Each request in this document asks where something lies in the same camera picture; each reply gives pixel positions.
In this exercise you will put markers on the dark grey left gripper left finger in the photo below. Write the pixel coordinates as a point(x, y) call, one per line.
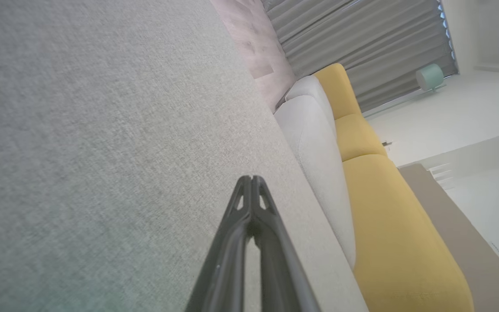
point(225, 268)

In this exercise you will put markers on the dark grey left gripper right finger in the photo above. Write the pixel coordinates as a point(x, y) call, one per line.
point(282, 268)

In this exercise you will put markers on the long grey sofa seat cushion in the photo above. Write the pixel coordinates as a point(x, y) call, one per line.
point(319, 173)

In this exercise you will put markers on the long yellow sofa back cushion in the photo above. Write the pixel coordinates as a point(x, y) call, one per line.
point(396, 238)

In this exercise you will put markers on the beige partition panel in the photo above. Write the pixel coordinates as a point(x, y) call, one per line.
point(461, 242)

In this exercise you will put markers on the mint green cylindrical lamp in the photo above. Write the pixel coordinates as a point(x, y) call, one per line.
point(430, 77)

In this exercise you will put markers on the grey pleated curtain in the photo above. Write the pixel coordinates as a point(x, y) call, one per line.
point(362, 34)

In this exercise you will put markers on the wall socket with plug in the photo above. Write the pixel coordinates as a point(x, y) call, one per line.
point(387, 143)

